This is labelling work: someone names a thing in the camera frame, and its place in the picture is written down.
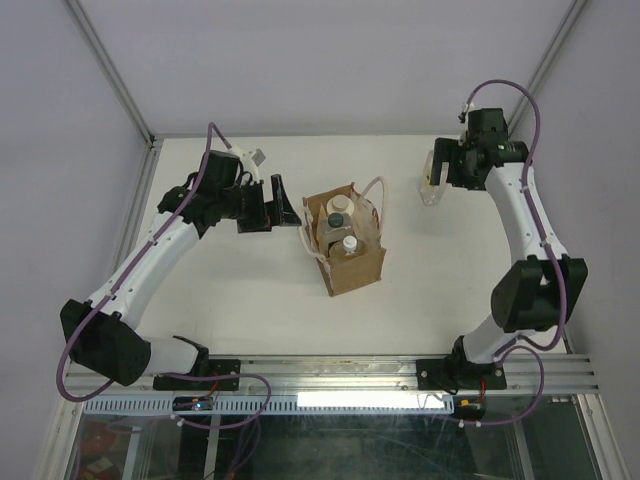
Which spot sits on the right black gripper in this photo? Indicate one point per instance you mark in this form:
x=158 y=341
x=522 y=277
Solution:
x=446 y=149

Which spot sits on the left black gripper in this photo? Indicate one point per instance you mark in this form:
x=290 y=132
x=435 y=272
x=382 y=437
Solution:
x=261 y=222

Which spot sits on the clear square bottle dark cap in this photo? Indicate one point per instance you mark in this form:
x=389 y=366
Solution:
x=431 y=194

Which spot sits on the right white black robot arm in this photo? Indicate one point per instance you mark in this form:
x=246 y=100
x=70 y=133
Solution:
x=539 y=291

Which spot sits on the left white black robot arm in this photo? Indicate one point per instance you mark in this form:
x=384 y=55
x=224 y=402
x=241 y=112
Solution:
x=101 y=332

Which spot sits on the brown canvas tote bag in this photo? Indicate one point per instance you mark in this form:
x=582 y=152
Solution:
x=368 y=222

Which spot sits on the white cream jar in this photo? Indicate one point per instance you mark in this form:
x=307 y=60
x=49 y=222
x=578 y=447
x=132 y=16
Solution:
x=341 y=204

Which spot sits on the clear bottle white cap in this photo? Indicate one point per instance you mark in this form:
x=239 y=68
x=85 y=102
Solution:
x=347 y=249

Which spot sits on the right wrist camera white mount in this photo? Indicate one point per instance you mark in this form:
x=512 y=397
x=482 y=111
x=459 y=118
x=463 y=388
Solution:
x=467 y=107

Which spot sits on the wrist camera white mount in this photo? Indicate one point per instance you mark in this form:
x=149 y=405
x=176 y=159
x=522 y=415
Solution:
x=250 y=160
x=467 y=107

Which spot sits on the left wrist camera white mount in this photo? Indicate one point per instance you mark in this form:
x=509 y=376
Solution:
x=250 y=160

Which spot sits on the left aluminium corner post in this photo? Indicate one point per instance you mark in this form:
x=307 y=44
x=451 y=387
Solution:
x=78 y=14

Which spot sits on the aluminium corner post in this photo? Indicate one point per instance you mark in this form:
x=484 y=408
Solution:
x=78 y=14
x=549 y=59

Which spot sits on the aluminium rail frame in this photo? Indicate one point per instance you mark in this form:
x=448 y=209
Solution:
x=560 y=374

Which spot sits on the right aluminium corner post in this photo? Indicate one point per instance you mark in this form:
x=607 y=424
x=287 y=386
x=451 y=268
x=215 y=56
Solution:
x=549 y=59

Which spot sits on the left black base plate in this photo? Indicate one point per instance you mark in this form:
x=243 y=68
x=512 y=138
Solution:
x=216 y=367

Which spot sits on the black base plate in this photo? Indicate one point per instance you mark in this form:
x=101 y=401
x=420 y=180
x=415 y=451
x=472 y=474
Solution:
x=216 y=367
x=445 y=374

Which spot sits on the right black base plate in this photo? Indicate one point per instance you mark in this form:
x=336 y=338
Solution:
x=445 y=374

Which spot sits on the grey slotted cable duct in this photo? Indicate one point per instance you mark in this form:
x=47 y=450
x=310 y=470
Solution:
x=314 y=403

